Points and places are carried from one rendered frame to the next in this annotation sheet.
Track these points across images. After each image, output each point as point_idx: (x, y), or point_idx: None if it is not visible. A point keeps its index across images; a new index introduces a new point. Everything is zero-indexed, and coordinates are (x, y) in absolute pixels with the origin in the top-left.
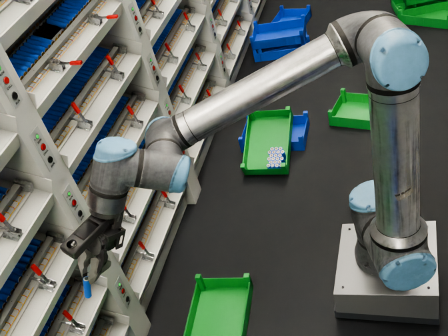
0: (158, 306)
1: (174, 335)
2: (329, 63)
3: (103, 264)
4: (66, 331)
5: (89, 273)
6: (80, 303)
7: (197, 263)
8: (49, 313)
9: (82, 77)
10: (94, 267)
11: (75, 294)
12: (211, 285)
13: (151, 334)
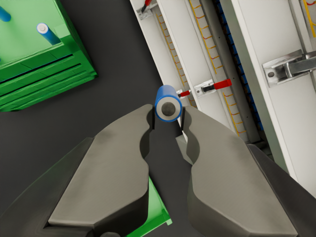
0: (190, 175)
1: (157, 161)
2: None
3: (11, 206)
4: (214, 76)
5: (145, 123)
6: (229, 119)
7: (187, 229)
8: (235, 38)
9: None
10: (110, 153)
11: (244, 124)
12: (158, 219)
13: (177, 151)
